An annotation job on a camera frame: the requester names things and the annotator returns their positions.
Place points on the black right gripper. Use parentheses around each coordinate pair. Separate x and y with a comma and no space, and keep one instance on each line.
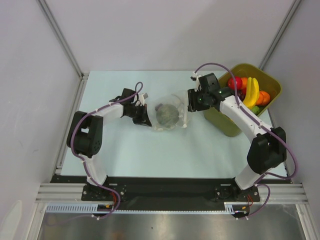
(192,100)

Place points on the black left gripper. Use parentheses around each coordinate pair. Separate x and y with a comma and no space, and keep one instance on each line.
(139,116)

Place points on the green netted fake melon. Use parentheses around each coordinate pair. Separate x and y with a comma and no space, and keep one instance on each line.
(167,115)

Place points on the clear zip top bag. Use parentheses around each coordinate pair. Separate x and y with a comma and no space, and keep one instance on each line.
(180,100)

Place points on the yellow fake banana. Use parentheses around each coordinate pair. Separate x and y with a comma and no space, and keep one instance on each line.
(252,93)

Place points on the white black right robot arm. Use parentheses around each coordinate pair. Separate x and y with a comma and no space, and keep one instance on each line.
(267,148)

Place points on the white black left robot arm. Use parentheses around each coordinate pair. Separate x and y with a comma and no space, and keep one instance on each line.
(85,136)

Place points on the purple fake grape bunch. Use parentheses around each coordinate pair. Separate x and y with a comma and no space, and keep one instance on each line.
(242,94)

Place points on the red fake apple in bin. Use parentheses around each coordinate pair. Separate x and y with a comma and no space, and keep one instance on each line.
(235,83)

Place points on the orange fake orange rear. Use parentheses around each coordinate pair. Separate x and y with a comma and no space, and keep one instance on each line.
(244,83)

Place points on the green fake lime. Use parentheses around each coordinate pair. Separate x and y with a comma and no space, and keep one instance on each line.
(256,110)

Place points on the orange fake tangerine front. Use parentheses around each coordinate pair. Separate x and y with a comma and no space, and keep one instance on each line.
(259,102)

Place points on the orange fake tangerine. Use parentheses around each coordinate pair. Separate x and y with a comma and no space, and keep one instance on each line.
(266,98)
(259,102)

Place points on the orange fake tangerine right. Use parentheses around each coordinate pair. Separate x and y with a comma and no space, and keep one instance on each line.
(266,98)

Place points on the olive green plastic bin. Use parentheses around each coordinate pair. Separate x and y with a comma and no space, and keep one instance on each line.
(266,83)

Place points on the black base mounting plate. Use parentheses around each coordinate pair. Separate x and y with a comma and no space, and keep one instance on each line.
(176,203)

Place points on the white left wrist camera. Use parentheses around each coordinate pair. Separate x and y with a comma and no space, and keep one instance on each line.
(142,98)

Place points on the left aluminium corner post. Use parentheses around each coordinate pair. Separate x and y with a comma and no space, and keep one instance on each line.
(54,25)

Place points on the aluminium corner post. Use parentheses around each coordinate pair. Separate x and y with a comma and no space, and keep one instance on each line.
(54,25)
(289,16)

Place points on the white slotted cable duct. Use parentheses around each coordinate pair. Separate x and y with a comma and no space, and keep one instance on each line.
(101,209)

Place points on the aluminium front frame rail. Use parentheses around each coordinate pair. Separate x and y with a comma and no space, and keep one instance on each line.
(75,192)

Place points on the right aluminium corner post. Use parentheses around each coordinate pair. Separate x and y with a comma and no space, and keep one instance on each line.
(289,16)

